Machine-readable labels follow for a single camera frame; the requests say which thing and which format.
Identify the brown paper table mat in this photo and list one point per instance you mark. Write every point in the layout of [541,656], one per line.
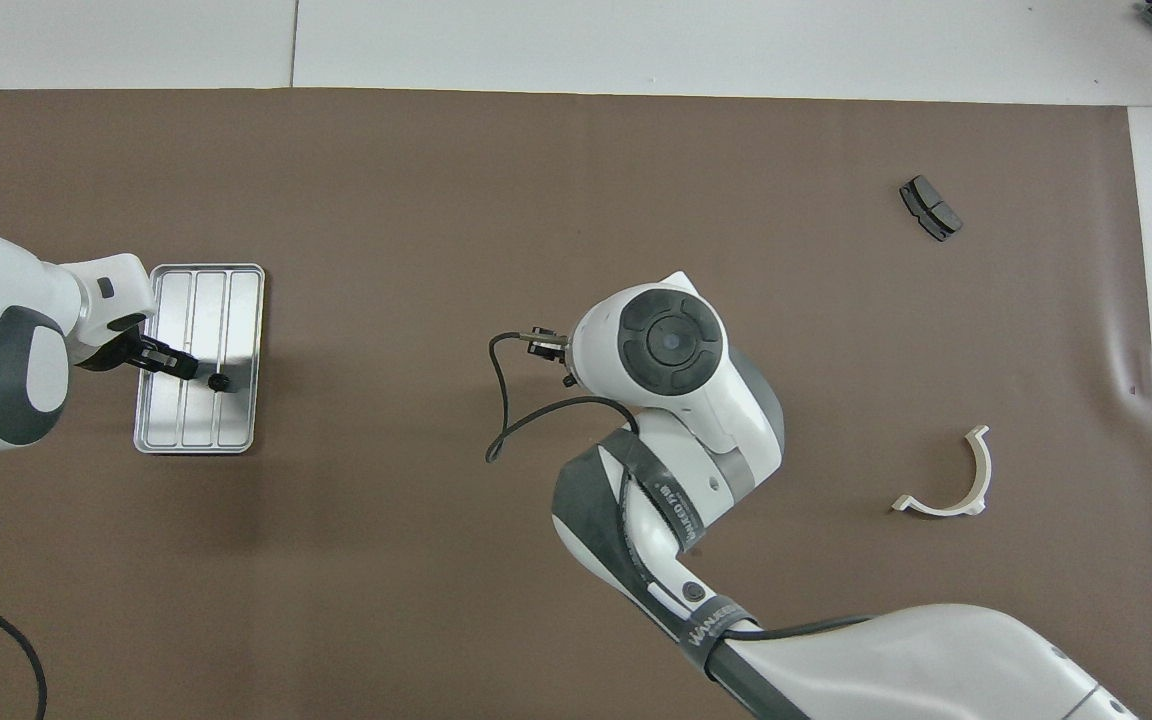
[586,200]

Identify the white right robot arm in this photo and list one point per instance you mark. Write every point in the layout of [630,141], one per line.
[936,660]

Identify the short dark brake pad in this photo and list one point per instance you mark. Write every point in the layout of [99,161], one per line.
[931,208]

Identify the small black bearing gear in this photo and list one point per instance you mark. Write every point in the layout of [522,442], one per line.
[214,384]

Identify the white curved plastic bracket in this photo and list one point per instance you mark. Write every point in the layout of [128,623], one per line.
[983,470]

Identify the silver metal tray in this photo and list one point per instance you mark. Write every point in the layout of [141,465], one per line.
[236,300]

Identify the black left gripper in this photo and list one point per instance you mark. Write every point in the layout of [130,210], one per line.
[116,355]

